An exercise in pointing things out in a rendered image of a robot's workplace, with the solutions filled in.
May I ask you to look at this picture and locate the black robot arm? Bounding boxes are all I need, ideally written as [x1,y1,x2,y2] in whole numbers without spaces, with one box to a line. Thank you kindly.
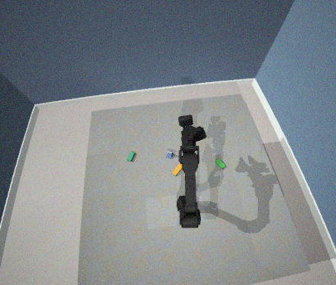
[177,126,207,228]

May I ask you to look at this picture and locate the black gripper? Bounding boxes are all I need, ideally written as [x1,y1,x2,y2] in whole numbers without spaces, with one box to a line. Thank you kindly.
[178,114,193,142]

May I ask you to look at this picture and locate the yellow bar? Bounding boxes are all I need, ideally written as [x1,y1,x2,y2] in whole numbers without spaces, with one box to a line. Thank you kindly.
[172,163,182,176]

